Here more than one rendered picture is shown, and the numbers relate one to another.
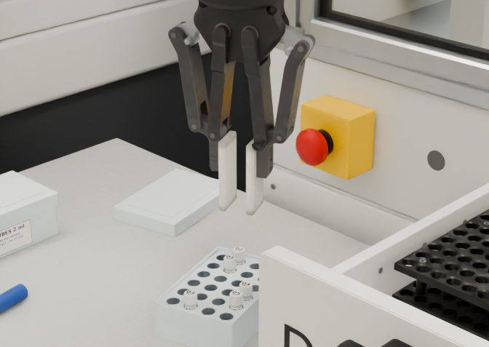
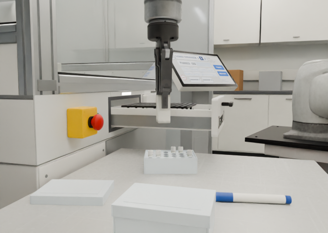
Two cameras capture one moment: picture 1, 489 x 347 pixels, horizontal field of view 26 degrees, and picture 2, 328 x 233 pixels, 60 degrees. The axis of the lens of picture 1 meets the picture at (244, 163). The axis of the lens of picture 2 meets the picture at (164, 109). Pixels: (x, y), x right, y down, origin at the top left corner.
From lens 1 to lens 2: 142 cm
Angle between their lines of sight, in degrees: 114
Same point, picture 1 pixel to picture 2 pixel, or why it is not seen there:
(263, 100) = not seen: hidden behind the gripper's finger
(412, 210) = (93, 140)
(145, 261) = not seen: hidden behind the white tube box
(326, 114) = (91, 108)
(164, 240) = (119, 188)
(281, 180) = (50, 168)
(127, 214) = (106, 194)
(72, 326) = (213, 185)
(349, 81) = (73, 98)
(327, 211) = (69, 166)
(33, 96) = not seen: outside the picture
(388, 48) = (85, 79)
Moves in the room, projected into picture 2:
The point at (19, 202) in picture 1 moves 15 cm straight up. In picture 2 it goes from (160, 187) to (160, 87)
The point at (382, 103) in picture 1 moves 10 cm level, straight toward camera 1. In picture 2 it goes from (83, 103) to (120, 102)
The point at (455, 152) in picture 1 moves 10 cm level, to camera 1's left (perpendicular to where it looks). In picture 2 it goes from (101, 110) to (112, 113)
